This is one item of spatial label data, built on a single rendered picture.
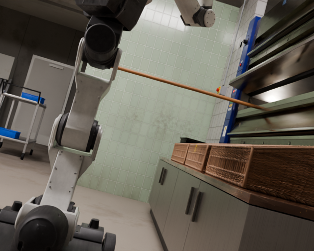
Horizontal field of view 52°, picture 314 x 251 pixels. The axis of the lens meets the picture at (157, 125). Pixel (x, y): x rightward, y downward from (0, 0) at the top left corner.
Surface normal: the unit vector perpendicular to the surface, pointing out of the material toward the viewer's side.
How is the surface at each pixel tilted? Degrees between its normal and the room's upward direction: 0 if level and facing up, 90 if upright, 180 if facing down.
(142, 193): 90
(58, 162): 64
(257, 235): 90
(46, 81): 90
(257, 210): 90
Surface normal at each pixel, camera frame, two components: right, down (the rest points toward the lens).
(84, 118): 0.25, -0.35
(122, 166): 0.11, -0.05
